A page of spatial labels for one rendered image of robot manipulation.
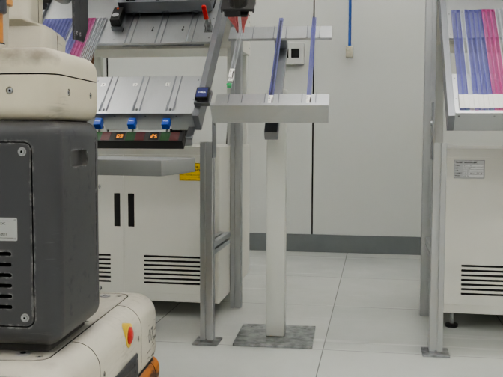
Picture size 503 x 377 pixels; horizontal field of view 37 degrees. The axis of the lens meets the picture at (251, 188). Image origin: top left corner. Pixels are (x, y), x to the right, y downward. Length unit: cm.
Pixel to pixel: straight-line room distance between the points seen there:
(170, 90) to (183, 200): 44
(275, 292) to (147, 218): 57
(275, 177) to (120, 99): 56
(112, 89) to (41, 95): 123
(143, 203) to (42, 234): 143
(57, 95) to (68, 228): 24
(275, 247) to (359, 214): 188
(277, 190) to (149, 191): 53
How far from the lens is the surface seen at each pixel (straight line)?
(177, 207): 272
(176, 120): 239
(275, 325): 250
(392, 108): 427
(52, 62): 134
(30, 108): 134
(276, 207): 243
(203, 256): 241
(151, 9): 282
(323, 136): 427
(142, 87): 253
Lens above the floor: 67
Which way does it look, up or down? 4 degrees down
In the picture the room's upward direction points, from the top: straight up
